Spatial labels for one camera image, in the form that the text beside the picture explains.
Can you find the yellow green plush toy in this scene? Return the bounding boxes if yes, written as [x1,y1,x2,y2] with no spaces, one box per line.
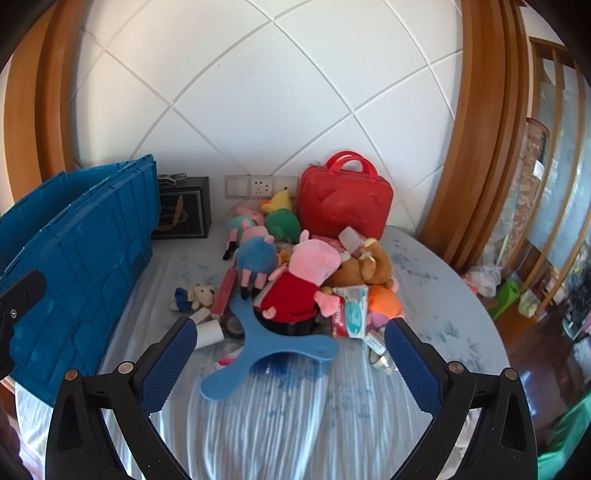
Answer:
[261,190,302,244]

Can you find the blue dress pig plush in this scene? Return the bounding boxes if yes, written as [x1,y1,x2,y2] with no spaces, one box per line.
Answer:
[231,226,280,300]

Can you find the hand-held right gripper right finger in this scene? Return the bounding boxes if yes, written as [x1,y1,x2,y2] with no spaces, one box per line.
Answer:
[384,318,539,480]

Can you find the white paper cup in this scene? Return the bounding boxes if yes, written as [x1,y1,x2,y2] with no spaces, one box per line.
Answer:
[196,319,225,347]

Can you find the teal dress pig plush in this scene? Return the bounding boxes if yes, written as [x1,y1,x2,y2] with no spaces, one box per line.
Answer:
[223,206,269,261]

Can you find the wooden window frame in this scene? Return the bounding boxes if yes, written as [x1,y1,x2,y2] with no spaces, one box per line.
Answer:
[2,0,93,199]

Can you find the blue floral tablecloth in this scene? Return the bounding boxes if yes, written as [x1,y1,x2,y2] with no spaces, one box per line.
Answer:
[14,225,511,480]

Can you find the orange pig plush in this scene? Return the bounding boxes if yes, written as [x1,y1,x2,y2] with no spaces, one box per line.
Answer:
[367,284,406,330]

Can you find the small clear bottle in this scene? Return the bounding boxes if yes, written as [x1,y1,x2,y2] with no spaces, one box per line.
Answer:
[368,353,399,376]

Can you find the red teal wet wipes pack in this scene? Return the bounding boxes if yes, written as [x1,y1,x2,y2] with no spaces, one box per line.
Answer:
[331,285,370,339]

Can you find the white plastic bag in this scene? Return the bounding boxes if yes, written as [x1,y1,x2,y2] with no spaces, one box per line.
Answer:
[463,265,503,296]

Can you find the small doll blue dress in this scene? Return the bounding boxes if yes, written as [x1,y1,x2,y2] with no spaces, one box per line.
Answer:
[170,284,217,311]

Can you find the white wall socket panel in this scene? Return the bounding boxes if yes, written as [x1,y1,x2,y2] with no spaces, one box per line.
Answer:
[225,174,300,200]

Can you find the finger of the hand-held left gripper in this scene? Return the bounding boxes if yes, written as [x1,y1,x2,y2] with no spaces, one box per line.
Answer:
[0,270,48,379]

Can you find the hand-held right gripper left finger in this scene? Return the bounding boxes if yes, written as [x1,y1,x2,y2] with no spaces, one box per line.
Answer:
[45,316,199,480]

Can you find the wooden glass door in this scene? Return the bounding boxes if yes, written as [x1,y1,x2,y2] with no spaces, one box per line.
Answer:
[526,37,591,324]

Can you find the black gift box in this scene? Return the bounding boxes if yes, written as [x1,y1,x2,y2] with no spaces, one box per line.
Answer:
[151,173,212,240]

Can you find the red dress pig plush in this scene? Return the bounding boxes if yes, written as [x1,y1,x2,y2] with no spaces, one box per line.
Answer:
[261,229,345,324]

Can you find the red toy suitcase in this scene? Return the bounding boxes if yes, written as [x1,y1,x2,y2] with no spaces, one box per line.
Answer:
[297,151,394,240]

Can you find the small white box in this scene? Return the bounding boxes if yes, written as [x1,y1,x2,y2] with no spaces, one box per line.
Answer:
[338,226,366,254]

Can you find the wooden door frame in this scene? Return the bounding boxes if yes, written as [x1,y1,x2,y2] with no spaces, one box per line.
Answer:
[418,0,532,273]

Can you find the blue plastic storage crate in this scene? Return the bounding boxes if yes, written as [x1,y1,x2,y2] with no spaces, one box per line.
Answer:
[0,154,160,407]

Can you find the green cloth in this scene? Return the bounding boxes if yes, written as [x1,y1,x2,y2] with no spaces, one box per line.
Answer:
[538,399,591,480]

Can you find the brown bear plush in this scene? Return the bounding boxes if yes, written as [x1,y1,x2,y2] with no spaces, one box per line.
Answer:
[329,237,395,289]

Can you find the green plastic stool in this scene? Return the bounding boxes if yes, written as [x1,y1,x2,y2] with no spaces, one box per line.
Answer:
[489,278,522,320]

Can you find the long red box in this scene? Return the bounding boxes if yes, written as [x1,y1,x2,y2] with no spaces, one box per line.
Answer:
[211,268,238,319]

